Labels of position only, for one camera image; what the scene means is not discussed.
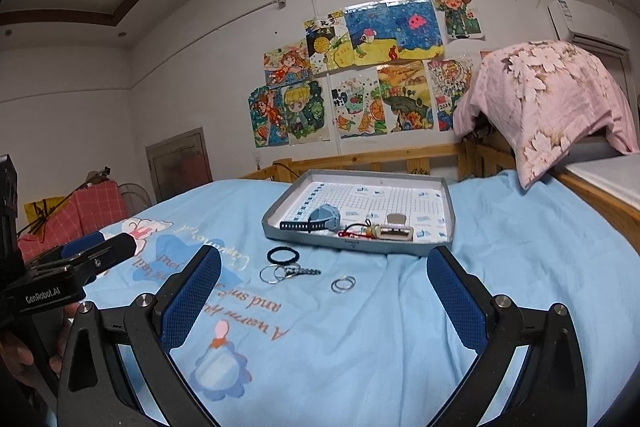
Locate silver rings with braided cord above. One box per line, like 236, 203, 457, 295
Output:
259, 261, 320, 283

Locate white mattress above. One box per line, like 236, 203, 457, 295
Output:
565, 154, 640, 212

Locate wooden side bed frame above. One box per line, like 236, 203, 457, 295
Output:
550, 169, 640, 253

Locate black hair tie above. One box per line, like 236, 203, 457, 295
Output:
267, 246, 297, 265

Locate group of colourful wall drawings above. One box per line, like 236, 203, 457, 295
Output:
248, 0, 487, 150

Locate wooden bed rail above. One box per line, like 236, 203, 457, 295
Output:
242, 142, 521, 182

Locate person's left hand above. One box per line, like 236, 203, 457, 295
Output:
0, 301, 79, 384

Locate grey hair claw clip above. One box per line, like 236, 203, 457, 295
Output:
375, 214, 415, 243

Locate light blue printed blanket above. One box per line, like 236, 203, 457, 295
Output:
60, 169, 640, 427

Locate red plaid cloth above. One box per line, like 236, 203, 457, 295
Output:
17, 179, 128, 263

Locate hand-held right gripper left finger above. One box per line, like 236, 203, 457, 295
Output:
57, 244, 223, 427

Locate pink floral quilt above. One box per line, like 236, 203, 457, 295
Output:
453, 41, 640, 190

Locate brown wooden door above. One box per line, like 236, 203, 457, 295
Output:
146, 127, 211, 202

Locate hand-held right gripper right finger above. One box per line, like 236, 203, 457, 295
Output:
426, 246, 588, 427

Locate wire fan guard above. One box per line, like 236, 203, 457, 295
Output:
120, 183, 153, 210

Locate white wall air conditioner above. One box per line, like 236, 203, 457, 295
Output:
547, 0, 632, 52

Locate red braided bracelet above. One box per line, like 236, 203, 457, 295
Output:
338, 223, 373, 239

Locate blue wrist watch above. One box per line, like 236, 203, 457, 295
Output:
279, 203, 342, 234

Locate grey shallow tray box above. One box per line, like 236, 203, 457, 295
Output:
261, 169, 456, 258

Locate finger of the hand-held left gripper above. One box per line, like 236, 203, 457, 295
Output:
60, 231, 108, 259
75, 233, 139, 284

